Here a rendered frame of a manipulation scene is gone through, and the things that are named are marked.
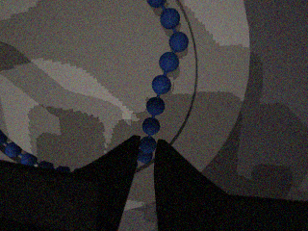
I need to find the grey round bead board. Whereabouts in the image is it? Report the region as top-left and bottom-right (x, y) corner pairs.
(0, 0), (250, 172)

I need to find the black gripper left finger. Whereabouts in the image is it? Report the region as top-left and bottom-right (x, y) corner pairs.
(0, 135), (141, 231)

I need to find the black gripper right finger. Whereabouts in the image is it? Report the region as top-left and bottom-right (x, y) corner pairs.
(154, 139), (308, 231)

